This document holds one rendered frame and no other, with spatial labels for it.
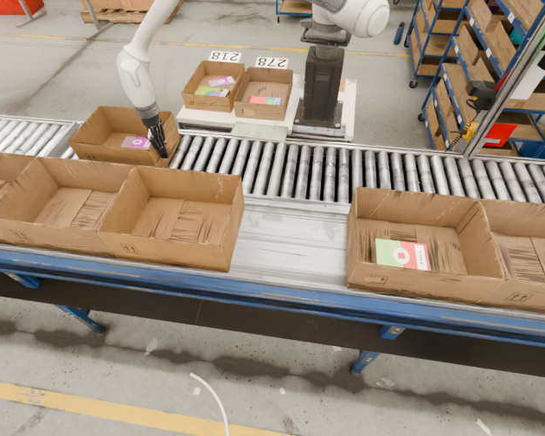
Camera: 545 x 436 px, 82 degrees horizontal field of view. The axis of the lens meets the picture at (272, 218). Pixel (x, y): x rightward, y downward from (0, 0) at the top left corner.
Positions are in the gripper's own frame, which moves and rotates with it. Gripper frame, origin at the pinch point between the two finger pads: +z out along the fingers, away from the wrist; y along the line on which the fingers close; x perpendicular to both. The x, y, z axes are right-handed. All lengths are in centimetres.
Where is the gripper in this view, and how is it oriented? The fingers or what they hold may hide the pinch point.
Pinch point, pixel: (163, 151)
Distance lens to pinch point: 157.6
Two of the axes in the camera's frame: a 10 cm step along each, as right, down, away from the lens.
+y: 1.5, -7.9, 5.9
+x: -9.9, -1.1, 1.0
